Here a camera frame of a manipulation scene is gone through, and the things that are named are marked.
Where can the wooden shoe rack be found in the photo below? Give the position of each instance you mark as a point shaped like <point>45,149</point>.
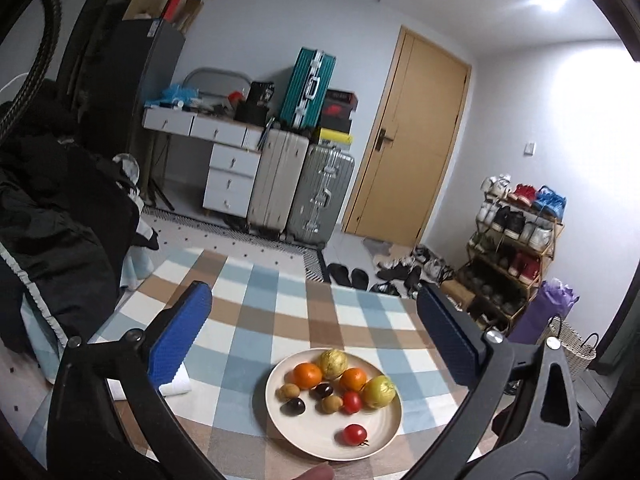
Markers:
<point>514,242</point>

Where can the stacked shoe boxes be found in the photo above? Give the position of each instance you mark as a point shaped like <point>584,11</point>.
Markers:
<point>335,121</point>

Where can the cardboard box on floor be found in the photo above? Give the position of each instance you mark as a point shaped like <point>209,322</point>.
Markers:
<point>458,293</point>

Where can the red tomato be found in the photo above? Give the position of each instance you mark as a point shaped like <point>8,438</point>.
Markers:
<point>352,402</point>
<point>355,435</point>

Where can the orange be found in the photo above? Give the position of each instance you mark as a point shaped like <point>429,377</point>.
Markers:
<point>353,379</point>
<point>307,375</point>

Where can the yellow pear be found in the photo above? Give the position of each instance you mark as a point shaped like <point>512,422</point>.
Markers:
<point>378,392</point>
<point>332,363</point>

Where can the plaid tablecloth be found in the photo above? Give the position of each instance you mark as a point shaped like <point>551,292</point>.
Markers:
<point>259,317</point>

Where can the dark grey refrigerator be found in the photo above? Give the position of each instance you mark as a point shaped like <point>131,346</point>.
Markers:
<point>132,66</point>

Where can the beige suitcase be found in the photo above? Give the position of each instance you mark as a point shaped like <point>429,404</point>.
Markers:
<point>278,172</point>

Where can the orange right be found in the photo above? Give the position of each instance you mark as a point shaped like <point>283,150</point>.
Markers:
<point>353,379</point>

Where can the person's left hand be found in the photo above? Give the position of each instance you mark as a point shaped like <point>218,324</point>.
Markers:
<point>321,471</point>

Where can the white paper towel roll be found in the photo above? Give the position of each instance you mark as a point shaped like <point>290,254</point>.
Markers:
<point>181,384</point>

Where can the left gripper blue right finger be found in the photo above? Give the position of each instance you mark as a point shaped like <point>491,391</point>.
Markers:
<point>455,336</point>

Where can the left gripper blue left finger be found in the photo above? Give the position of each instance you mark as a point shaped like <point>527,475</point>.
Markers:
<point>172,332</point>

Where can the wooden door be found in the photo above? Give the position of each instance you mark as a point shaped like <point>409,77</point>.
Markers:
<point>410,144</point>

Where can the brown kiwi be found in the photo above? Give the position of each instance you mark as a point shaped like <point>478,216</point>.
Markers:
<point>288,391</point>
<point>332,404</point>

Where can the dark plum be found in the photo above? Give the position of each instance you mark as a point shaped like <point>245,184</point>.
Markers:
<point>293,407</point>
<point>322,391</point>

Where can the yellow pear right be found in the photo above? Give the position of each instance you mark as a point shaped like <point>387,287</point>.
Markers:
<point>378,392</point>

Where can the white drawer desk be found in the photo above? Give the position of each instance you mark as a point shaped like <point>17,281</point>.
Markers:
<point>232,153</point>

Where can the silver suitcase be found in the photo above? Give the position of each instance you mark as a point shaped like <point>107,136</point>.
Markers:
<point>320,195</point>

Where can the woven basket bag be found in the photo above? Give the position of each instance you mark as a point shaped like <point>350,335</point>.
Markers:
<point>579,352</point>

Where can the yellow pear rear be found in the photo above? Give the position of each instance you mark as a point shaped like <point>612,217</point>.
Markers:
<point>332,363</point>

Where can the beige round plate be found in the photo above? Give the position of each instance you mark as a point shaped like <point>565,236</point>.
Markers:
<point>319,434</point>

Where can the teal suitcase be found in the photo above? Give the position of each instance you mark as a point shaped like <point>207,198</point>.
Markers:
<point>307,87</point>

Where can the black clothes pile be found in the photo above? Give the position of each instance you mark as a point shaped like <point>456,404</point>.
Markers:
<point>69,217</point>

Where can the orange left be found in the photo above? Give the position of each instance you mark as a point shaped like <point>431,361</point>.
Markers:
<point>307,375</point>

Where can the purple bag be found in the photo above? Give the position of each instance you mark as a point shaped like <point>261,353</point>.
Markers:
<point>554,298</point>

